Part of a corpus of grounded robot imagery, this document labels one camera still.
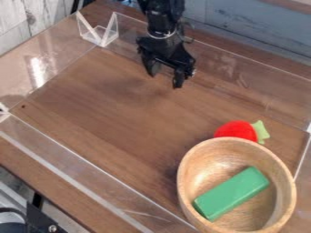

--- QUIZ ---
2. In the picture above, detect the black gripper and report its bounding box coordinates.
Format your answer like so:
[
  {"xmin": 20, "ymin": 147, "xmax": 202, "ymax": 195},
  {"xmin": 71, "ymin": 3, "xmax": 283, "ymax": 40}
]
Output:
[{"xmin": 136, "ymin": 30, "xmax": 196, "ymax": 88}]

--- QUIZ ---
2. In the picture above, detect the red plush tomato toy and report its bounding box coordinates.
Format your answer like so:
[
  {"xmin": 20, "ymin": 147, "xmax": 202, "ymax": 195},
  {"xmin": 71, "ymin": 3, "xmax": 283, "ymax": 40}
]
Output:
[{"xmin": 214, "ymin": 120, "xmax": 271, "ymax": 144}]

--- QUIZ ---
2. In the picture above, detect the wooden bowl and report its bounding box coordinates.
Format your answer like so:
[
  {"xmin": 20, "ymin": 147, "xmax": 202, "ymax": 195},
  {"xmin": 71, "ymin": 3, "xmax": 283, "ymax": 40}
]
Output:
[{"xmin": 176, "ymin": 137, "xmax": 296, "ymax": 233}]

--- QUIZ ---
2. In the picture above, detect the green rectangular block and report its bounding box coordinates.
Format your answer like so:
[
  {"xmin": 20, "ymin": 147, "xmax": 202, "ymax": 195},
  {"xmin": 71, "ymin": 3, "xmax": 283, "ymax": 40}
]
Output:
[{"xmin": 192, "ymin": 167, "xmax": 270, "ymax": 221}]

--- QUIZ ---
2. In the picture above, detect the black clamp with screw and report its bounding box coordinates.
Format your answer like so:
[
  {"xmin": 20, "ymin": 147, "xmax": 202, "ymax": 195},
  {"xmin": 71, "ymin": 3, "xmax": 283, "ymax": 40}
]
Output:
[{"xmin": 27, "ymin": 203, "xmax": 68, "ymax": 233}]

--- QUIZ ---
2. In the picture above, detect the clear acrylic corner bracket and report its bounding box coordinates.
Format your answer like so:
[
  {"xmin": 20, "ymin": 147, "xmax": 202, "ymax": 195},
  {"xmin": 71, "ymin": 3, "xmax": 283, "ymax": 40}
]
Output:
[{"xmin": 75, "ymin": 12, "xmax": 119, "ymax": 47}]

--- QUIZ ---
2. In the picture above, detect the clear acrylic back wall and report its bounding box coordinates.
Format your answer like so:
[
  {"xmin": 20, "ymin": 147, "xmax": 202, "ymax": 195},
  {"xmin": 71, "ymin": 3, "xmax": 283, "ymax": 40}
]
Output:
[{"xmin": 114, "ymin": 13, "xmax": 311, "ymax": 129}]

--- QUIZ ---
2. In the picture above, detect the clear acrylic wall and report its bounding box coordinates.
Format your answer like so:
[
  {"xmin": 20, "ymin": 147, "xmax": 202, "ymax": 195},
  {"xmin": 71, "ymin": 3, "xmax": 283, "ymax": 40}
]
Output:
[
  {"xmin": 114, "ymin": 13, "xmax": 311, "ymax": 129},
  {"xmin": 0, "ymin": 113, "xmax": 198, "ymax": 233}
]

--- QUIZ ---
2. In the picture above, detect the clear acrylic front wall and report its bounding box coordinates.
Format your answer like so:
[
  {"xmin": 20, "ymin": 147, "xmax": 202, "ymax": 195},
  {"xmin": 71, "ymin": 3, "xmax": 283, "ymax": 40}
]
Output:
[{"xmin": 0, "ymin": 113, "xmax": 198, "ymax": 233}]

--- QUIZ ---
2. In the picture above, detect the black cable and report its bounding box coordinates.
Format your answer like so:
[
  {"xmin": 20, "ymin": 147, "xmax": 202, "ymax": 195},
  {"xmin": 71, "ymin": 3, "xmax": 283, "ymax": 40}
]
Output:
[{"xmin": 0, "ymin": 207, "xmax": 30, "ymax": 233}]

